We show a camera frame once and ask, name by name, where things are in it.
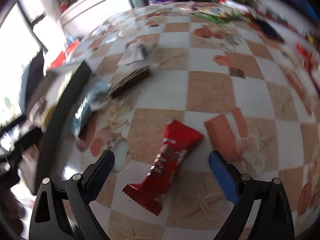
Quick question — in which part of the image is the black open umbrella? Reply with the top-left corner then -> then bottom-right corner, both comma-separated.
19,48 -> 44,115

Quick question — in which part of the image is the white tray box dark rim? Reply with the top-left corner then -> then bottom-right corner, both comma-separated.
20,61 -> 92,195

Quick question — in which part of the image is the clear vacuum meat stick packet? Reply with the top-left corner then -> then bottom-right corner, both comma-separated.
109,66 -> 151,99

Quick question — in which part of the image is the black smartphone red case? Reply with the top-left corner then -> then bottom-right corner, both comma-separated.
255,19 -> 284,43

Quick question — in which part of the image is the pile of green snack bags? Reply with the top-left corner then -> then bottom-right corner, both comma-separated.
190,4 -> 247,23

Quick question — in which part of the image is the light blue snack packet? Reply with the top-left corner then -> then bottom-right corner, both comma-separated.
70,81 -> 111,138

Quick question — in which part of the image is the clear wrapped dark snack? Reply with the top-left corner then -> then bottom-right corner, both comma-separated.
117,42 -> 148,66

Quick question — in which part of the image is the checkered printed tablecloth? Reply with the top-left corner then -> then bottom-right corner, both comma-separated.
63,3 -> 319,239

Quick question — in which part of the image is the red long snack packet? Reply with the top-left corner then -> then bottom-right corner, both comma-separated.
123,119 -> 204,216

